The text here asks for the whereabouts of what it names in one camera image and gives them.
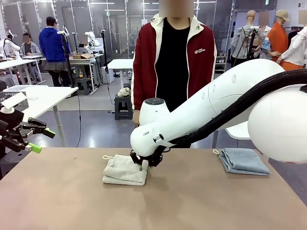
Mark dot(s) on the white towel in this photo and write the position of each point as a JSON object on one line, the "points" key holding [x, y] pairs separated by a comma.
{"points": [[122, 172]]}

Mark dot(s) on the white frame workbench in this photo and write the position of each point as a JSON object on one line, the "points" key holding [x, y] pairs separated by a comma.
{"points": [[92, 62]]}

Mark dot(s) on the wooden shelf with bottles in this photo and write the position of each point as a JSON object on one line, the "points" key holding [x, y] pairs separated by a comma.
{"points": [[220, 61]]}

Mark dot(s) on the mannequin in orange shirt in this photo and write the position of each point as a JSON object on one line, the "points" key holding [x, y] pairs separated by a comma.
{"points": [[279, 40]]}

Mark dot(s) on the open cardboard box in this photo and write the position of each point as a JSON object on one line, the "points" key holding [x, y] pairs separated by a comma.
{"points": [[82, 56]]}

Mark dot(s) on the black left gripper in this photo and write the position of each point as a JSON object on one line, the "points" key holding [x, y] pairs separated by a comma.
{"points": [[10, 121]]}

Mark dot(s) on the black tripod with camera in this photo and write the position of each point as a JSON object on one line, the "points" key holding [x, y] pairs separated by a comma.
{"points": [[250, 48]]}

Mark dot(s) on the long white desk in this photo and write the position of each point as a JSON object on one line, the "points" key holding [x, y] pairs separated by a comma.
{"points": [[14, 63]]}

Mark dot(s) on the grey plastic step stool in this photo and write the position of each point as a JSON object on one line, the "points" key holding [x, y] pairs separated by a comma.
{"points": [[120, 99]]}

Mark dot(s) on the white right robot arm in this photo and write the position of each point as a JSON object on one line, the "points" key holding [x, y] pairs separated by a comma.
{"points": [[216, 100]]}

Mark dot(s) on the mannequin in white top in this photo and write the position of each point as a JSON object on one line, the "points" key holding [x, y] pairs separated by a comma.
{"points": [[296, 48]]}

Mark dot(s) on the person's right hand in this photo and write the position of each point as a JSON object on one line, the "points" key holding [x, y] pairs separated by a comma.
{"points": [[136, 117]]}

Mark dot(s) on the black camera stand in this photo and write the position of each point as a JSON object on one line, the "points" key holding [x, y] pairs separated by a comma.
{"points": [[104, 50], [67, 62]]}

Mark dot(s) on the person in blue jacket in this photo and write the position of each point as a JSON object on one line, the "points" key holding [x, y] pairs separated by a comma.
{"points": [[51, 45]]}

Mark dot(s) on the white standing desk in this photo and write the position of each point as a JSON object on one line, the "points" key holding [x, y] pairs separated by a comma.
{"points": [[120, 63]]}

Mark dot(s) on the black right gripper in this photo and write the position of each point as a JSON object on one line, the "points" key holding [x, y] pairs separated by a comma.
{"points": [[156, 159]]}

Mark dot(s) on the mannequin in grey hoodie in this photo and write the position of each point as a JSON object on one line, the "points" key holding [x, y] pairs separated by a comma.
{"points": [[239, 40]]}

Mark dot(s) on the white side table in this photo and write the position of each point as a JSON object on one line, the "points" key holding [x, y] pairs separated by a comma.
{"points": [[239, 131], [48, 98]]}

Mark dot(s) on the person in maroon jacket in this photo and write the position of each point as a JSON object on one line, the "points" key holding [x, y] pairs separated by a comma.
{"points": [[172, 60]]}

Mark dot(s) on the dark plastic stool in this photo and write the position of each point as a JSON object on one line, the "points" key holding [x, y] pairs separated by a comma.
{"points": [[82, 83]]}

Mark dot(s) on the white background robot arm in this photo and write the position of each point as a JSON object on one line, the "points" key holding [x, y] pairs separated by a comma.
{"points": [[92, 39], [12, 45]]}

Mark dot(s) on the grey perforated plastic basket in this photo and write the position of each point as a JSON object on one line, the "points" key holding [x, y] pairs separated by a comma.
{"points": [[25, 105]]}

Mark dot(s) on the beige crumpled cloth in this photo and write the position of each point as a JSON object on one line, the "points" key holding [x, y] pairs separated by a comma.
{"points": [[123, 92]]}

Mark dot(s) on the flat white box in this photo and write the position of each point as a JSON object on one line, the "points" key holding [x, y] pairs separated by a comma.
{"points": [[12, 87]]}

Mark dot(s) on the person in grey jacket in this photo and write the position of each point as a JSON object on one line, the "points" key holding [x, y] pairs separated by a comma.
{"points": [[30, 49]]}

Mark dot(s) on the person's right forearm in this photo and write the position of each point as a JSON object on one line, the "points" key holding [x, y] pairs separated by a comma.
{"points": [[137, 95]]}

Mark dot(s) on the figure in floral dress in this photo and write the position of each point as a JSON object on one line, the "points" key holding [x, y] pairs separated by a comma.
{"points": [[266, 45]]}

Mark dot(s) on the light blue towel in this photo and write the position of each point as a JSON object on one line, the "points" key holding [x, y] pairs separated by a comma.
{"points": [[244, 160]]}

